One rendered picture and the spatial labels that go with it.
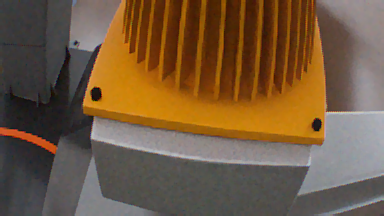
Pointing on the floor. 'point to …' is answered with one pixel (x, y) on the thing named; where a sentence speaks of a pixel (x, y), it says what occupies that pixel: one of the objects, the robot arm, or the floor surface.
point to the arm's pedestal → (34, 45)
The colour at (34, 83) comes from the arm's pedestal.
